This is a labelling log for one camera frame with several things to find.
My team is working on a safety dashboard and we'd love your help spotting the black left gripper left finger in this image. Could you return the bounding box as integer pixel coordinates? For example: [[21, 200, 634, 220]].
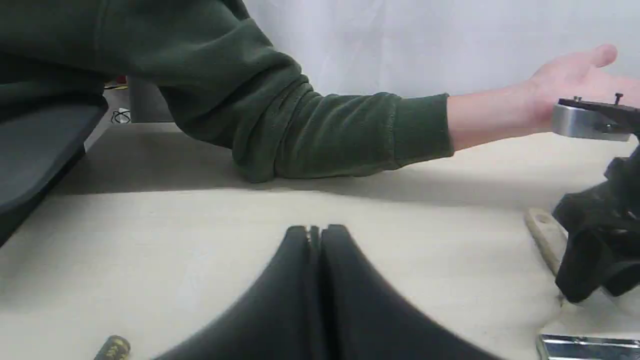
[[160, 226, 321, 360]]

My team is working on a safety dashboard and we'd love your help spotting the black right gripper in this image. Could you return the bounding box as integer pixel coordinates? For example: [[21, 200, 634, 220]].
[[552, 148, 640, 304]]

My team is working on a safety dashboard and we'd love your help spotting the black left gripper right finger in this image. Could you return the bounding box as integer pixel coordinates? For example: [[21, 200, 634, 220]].
[[319, 224, 494, 360]]

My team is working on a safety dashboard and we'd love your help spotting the black and gold screwdriver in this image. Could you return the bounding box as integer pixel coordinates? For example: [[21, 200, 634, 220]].
[[94, 335, 131, 360]]

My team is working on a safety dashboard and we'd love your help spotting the forearm in dark green sleeve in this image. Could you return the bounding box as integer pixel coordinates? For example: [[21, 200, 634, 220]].
[[0, 0, 546, 184]]

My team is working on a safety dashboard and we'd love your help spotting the person's bare open hand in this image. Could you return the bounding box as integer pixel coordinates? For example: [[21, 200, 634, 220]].
[[526, 44, 640, 133]]

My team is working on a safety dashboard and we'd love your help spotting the dark grey chair seat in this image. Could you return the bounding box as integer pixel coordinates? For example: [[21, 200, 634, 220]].
[[0, 95, 108, 244]]

